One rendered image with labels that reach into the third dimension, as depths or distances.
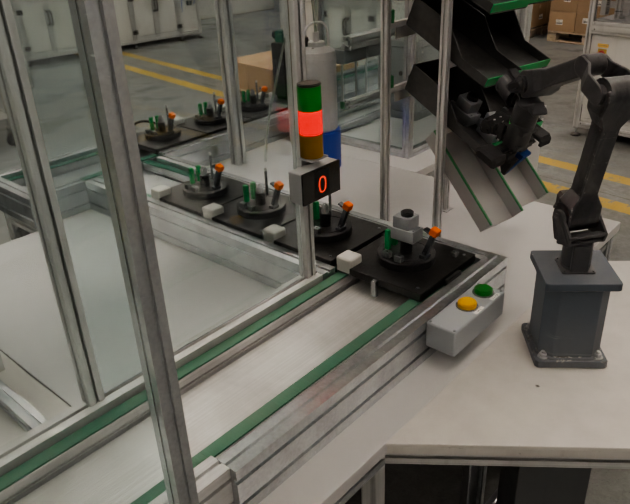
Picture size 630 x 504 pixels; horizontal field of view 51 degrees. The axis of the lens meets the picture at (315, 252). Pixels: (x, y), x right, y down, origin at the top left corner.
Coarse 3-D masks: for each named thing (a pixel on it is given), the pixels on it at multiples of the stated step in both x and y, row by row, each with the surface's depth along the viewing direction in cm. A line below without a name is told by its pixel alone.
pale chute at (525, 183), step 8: (528, 160) 181; (520, 168) 184; (528, 168) 181; (504, 176) 180; (512, 176) 182; (520, 176) 183; (528, 176) 182; (536, 176) 180; (512, 184) 180; (520, 184) 182; (528, 184) 183; (536, 184) 181; (520, 192) 180; (528, 192) 182; (536, 192) 182; (544, 192) 180; (520, 200) 179; (528, 200) 180
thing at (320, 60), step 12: (324, 24) 231; (312, 36) 229; (312, 48) 228; (324, 48) 229; (312, 60) 227; (324, 60) 227; (312, 72) 229; (324, 72) 229; (324, 84) 231; (336, 84) 236; (324, 96) 233; (336, 96) 237; (324, 108) 235; (336, 108) 239; (324, 120) 237; (336, 120) 241; (324, 132) 239
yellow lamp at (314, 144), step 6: (300, 138) 137; (306, 138) 136; (312, 138) 136; (318, 138) 136; (300, 144) 138; (306, 144) 137; (312, 144) 136; (318, 144) 137; (300, 150) 139; (306, 150) 137; (312, 150) 137; (318, 150) 138; (300, 156) 140; (306, 156) 138; (312, 156) 138; (318, 156) 138
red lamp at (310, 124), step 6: (300, 114) 135; (306, 114) 134; (312, 114) 134; (318, 114) 134; (300, 120) 135; (306, 120) 134; (312, 120) 134; (318, 120) 135; (300, 126) 136; (306, 126) 135; (312, 126) 135; (318, 126) 135; (300, 132) 137; (306, 132) 135; (312, 132) 135; (318, 132) 136
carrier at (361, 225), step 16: (320, 208) 188; (320, 224) 173; (336, 224) 173; (352, 224) 177; (368, 224) 177; (320, 240) 168; (336, 240) 168; (352, 240) 169; (368, 240) 169; (320, 256) 162; (336, 256) 161
